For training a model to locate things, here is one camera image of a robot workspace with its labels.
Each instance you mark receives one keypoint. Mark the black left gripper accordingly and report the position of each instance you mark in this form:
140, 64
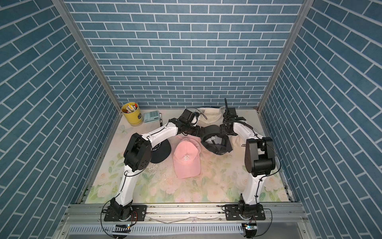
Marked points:
195, 133

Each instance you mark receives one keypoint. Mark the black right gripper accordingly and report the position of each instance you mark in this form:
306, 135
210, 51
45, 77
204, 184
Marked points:
222, 130

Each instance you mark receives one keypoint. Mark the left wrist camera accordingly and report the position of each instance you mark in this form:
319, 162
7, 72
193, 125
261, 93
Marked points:
195, 120

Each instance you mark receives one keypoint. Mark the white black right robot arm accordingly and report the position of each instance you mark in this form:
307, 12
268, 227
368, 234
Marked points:
259, 161

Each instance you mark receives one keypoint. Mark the teal desk calculator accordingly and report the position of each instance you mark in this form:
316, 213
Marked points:
151, 116

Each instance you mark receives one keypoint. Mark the aluminium front rail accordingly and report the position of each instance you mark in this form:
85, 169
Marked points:
189, 220

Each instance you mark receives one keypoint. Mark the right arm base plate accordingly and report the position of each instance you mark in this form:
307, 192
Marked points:
236, 212

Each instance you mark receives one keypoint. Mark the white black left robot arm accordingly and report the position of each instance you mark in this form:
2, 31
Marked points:
139, 152

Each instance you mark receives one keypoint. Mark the black baseball cap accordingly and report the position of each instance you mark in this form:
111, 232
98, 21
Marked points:
160, 152

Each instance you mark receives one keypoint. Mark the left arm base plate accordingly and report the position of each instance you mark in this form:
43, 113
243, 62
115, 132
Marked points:
134, 213

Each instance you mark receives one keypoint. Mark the cream cap at back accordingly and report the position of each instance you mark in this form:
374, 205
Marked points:
210, 115

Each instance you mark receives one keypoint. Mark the yellow pen holder cup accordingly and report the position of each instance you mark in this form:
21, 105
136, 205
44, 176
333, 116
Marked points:
132, 113

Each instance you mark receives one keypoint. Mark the black cap with mesh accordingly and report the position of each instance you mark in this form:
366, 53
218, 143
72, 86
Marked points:
216, 142

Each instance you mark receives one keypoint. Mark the pink baseball cap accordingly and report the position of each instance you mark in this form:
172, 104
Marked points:
187, 158

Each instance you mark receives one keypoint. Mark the black marker pen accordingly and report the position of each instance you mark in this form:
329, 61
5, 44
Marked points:
161, 120

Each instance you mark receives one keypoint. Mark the beige baseball cap with text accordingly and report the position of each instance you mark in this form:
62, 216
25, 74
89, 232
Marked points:
237, 142

